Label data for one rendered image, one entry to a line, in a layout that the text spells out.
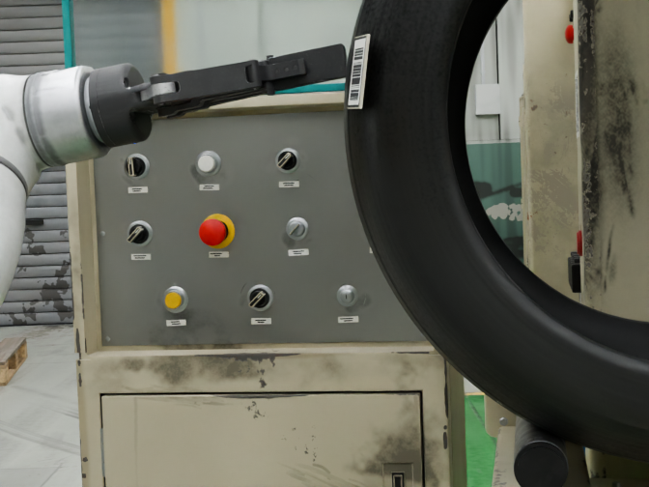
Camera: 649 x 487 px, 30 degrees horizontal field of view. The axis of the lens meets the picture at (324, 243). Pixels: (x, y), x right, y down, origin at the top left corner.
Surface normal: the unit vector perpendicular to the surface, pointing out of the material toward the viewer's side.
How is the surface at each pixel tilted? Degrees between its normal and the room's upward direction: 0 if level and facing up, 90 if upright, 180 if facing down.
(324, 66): 90
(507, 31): 90
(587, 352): 99
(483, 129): 90
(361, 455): 90
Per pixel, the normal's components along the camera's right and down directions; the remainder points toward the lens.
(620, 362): -0.22, 0.23
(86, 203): 0.99, -0.03
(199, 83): 0.07, 0.02
